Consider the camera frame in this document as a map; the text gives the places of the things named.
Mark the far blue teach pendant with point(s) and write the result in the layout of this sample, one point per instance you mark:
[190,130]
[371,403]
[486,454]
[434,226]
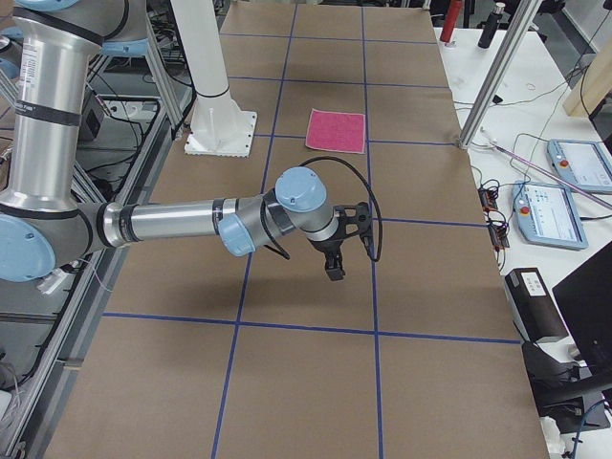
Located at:
[584,164]

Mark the black bottle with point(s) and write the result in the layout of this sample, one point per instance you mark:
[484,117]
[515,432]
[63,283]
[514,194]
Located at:
[491,25]

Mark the pink towel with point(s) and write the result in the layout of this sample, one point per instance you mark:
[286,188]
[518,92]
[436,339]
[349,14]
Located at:
[336,132]

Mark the blue teach pendant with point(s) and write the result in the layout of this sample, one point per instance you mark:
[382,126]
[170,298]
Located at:
[584,164]
[547,216]

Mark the black box with label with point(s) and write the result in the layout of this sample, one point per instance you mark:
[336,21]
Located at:
[535,312]

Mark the aluminium frame post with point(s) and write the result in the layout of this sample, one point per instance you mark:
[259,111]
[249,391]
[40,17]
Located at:
[524,16]

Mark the near blue teach pendant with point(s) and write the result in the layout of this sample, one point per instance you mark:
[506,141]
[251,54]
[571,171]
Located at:
[547,216]

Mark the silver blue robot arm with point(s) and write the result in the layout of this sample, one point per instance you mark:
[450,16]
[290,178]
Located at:
[43,227]

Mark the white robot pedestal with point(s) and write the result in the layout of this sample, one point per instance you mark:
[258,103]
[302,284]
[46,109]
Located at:
[218,126]

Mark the black monitor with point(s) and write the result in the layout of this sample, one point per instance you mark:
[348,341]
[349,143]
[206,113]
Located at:
[584,300]

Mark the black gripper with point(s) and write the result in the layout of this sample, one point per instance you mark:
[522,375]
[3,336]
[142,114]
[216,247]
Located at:
[328,249]

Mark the red bottle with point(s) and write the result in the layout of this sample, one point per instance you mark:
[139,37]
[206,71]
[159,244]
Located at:
[451,16]

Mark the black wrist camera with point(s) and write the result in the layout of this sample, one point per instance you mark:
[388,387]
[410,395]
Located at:
[354,221]

